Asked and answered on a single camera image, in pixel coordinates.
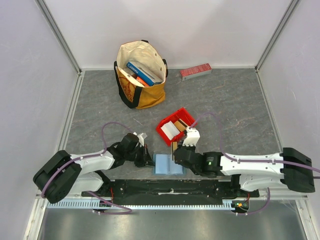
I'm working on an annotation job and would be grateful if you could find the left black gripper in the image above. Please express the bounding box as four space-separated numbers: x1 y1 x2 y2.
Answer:
125 143 156 168

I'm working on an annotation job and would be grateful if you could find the blue leather card holder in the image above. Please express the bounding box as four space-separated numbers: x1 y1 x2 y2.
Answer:
153 153 186 176

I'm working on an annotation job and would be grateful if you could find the gold brown credit card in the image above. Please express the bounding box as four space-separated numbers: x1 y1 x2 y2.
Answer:
170 141 178 161

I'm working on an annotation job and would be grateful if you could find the white cards stack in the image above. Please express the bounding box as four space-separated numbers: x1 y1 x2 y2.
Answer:
160 121 180 140

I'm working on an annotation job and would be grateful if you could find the red plastic bin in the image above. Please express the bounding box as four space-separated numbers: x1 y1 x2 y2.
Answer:
156 107 196 146

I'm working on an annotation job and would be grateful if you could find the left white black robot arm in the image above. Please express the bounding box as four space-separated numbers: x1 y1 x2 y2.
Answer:
32 132 155 204

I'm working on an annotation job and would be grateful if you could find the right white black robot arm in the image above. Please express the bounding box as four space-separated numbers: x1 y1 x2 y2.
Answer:
173 146 316 197

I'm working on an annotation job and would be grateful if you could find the brown striped card in bin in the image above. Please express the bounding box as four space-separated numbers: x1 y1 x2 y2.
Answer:
173 118 189 132

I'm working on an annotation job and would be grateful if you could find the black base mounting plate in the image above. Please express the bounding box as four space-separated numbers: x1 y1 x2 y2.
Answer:
94 179 260 200

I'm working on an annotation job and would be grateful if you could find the yellow canvas tote bag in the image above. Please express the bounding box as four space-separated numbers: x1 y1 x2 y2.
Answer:
113 40 168 109

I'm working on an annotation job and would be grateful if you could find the orange book in bag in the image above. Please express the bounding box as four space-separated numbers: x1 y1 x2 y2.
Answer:
136 76 149 87

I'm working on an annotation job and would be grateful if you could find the red rectangular carton box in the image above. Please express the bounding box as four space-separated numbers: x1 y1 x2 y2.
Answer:
180 63 212 81

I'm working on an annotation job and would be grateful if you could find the blue book in bag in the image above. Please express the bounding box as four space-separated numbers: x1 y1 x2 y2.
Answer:
126 61 156 87

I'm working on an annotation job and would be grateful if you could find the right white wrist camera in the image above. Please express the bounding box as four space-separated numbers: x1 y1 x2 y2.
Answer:
182 127 200 147

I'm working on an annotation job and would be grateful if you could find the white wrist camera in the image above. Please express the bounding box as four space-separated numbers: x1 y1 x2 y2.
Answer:
182 127 200 147
133 132 148 146

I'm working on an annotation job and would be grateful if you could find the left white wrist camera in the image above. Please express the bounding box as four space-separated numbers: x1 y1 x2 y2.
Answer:
133 132 148 146

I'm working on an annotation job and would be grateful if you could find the grey slotted cable duct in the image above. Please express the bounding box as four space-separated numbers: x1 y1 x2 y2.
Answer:
46 198 235 211

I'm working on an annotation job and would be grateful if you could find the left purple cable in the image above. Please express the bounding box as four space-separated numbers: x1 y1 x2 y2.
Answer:
41 121 138 216

